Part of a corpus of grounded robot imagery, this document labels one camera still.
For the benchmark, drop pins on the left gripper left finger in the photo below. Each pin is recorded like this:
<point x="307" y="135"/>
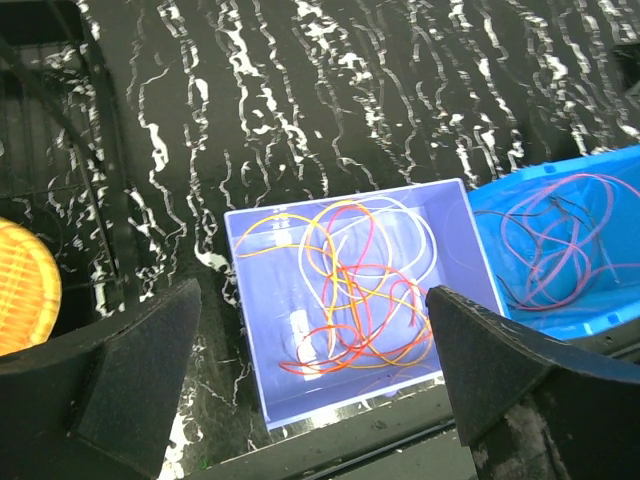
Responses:
<point x="99" y="402"/>

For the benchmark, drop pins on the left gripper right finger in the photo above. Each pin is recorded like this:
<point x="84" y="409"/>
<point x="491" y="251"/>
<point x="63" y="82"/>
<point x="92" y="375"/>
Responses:
<point x="529" y="406"/>

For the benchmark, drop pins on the orange woven plate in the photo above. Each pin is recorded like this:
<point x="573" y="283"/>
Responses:
<point x="31" y="289"/>

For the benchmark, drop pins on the blue plastic bin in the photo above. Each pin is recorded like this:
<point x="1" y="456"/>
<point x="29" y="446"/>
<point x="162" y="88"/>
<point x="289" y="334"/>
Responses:
<point x="562" y="241"/>

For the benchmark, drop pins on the purple plastic bin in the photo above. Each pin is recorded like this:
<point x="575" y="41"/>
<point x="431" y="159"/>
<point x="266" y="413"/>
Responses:
<point x="333" y="292"/>

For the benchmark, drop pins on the black wire dish rack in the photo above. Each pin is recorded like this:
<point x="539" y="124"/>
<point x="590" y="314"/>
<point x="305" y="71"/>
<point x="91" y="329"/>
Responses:
<point x="62" y="153"/>

